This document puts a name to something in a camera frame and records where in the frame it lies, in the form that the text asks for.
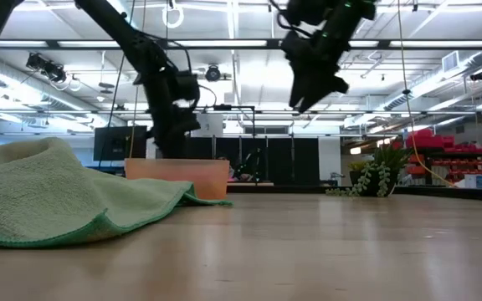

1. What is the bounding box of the black computer monitor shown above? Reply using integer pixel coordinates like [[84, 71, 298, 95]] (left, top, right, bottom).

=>
[[93, 125, 148, 162]]

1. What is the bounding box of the yellow hanging cable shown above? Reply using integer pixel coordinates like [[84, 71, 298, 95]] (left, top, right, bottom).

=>
[[128, 0, 147, 160]]

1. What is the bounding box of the white coiled cable loop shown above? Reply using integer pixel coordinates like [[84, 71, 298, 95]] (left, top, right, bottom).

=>
[[161, 3, 185, 29]]

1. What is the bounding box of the orange plastic bin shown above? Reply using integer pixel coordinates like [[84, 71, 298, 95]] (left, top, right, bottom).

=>
[[124, 157, 231, 201]]

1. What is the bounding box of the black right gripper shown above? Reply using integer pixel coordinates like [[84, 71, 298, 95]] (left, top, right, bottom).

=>
[[282, 31, 350, 113]]

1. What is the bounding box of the round black overhead camera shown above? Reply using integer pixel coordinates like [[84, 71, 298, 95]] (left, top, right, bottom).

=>
[[204, 64, 222, 83]]

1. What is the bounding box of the white box machine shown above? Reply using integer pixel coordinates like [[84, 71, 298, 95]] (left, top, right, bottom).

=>
[[197, 113, 224, 138]]

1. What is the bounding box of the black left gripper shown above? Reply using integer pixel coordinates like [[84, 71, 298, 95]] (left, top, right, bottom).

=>
[[144, 73, 203, 160]]

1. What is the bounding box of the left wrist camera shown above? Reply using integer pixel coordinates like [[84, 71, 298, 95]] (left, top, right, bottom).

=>
[[169, 69, 203, 104]]

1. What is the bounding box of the small potted succulent plant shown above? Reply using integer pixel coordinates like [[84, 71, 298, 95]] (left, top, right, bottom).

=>
[[326, 144, 413, 198]]

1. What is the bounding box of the green microfiber towel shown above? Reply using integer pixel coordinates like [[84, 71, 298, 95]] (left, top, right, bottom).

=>
[[0, 136, 233, 248]]

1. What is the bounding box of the long hanging cable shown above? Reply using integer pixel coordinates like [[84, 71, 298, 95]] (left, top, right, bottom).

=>
[[397, 0, 458, 188]]

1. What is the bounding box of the black ceiling spotlight cluster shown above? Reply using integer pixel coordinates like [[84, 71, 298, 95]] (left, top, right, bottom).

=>
[[25, 52, 69, 84]]

